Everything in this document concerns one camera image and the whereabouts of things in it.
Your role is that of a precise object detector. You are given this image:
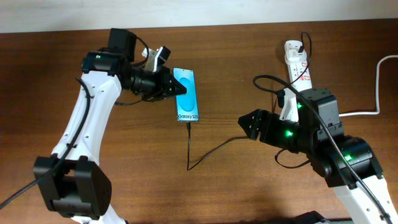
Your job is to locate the blue Galaxy smartphone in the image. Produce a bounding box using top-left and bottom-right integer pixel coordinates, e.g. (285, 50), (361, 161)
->
(173, 68), (199, 122)

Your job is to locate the black charging cable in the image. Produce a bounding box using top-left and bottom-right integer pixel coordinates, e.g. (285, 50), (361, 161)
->
(185, 31), (313, 172)

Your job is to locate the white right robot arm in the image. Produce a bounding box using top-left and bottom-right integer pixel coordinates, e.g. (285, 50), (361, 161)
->
(238, 88), (397, 223)

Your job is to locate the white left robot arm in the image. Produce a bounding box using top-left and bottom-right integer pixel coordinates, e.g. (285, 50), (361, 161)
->
(33, 28), (187, 223)

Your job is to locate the white USB charger plug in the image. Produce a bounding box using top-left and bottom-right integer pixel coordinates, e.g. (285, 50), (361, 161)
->
(285, 47), (307, 65)

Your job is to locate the white power strip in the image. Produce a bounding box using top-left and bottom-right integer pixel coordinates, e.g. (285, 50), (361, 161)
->
(284, 40), (312, 91)

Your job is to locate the white power strip cord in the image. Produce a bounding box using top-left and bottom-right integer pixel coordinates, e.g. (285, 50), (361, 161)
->
(337, 54), (398, 118)

